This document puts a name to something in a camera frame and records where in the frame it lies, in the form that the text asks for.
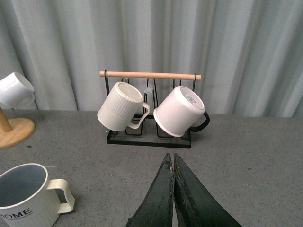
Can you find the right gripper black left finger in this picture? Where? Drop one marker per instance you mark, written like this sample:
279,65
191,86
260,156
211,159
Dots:
156,210

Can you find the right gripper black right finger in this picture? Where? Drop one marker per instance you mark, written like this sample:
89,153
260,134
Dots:
195,206

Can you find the cream HOME mug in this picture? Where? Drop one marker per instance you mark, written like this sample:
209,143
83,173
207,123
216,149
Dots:
29,198

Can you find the cream ribbed hanging mug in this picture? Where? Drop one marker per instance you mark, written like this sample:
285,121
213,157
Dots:
120,106

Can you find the wooden mug tree stand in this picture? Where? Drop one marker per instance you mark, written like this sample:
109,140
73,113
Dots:
14,131

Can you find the grey curtain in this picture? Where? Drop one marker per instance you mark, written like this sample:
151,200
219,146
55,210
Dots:
249,52

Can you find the white mug on tree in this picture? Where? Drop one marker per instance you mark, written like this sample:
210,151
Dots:
16,90

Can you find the white mug black handle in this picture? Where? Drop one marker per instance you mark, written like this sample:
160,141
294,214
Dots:
181,110

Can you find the black wire mug rack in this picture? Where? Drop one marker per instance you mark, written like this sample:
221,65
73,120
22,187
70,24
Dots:
149,133

